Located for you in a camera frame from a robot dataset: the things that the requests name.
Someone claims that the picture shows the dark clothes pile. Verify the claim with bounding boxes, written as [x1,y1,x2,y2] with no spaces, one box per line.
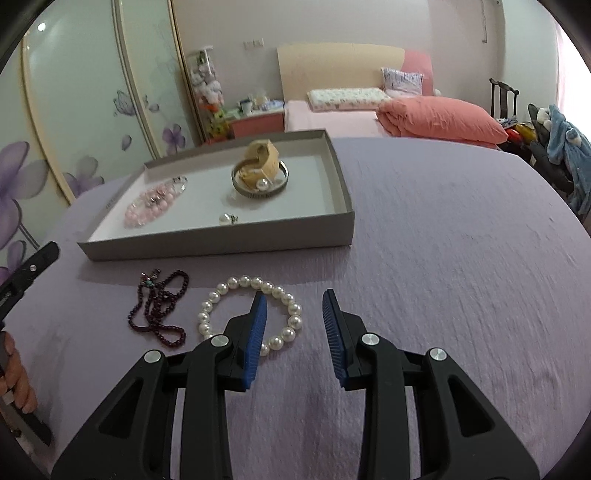
[526,104,575,195]

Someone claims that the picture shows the plush toy rack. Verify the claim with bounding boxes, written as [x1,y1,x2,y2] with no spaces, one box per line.
[187,46,232,139]

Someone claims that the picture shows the white pearl bracelet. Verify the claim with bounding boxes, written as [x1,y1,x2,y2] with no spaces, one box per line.
[197,275,303,358]

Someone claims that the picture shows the person's left hand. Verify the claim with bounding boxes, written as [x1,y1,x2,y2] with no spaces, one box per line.
[0,332,38,414]

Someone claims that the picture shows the cream and pink headboard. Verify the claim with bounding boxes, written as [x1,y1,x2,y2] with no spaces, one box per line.
[276,42,435,104]

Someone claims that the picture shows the steel cuff bracelet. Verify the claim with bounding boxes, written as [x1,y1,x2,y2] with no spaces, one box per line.
[231,157,291,200]

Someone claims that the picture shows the colourful toys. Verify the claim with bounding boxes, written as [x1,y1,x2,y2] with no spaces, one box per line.
[501,117,536,144]

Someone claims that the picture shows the pink bead bracelet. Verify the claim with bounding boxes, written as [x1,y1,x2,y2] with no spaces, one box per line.
[123,181,182,228]

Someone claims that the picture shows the thin silver bangle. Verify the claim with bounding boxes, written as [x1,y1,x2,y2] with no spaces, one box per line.
[159,175,189,195]

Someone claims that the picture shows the dark wooden chair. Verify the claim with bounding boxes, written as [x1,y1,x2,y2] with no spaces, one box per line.
[489,78,520,121]

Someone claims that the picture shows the purple bed sheet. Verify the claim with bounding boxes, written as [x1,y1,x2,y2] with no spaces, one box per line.
[0,136,591,480]

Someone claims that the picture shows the purple patterned pillow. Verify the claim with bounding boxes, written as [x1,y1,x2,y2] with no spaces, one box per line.
[381,67,424,97]

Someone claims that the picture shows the floral wardrobe doors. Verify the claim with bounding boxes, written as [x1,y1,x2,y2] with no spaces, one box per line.
[0,0,204,287]

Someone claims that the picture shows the pink duvet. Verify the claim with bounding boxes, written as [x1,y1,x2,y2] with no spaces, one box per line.
[376,96,509,144]

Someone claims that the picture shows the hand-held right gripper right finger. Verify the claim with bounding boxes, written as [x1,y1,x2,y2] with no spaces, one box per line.
[322,289,540,480]

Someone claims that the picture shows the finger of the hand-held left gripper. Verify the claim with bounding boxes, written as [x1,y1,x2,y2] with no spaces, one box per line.
[0,241,61,319]

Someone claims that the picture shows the cluttered small containers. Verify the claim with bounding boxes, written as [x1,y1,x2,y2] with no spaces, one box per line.
[238,95,283,114]

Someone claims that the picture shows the blue fleece robe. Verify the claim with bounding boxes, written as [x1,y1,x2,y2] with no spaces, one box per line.
[547,105,591,215]

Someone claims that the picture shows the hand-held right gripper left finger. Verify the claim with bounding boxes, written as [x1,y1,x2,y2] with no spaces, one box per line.
[51,292,269,480]

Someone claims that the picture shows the pink nightstand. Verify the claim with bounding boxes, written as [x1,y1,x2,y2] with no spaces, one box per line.
[230,111,284,138]

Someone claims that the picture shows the grey shallow box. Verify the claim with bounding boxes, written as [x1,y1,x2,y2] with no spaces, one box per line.
[76,129,356,262]

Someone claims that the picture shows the dark red bead necklace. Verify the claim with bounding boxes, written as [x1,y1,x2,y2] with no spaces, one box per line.
[128,269,191,348]

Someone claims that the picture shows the white floral pillow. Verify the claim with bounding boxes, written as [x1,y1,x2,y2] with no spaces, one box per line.
[307,88,393,113]

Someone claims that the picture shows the pink bed sheet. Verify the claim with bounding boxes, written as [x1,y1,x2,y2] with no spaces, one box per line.
[283,100,384,138]

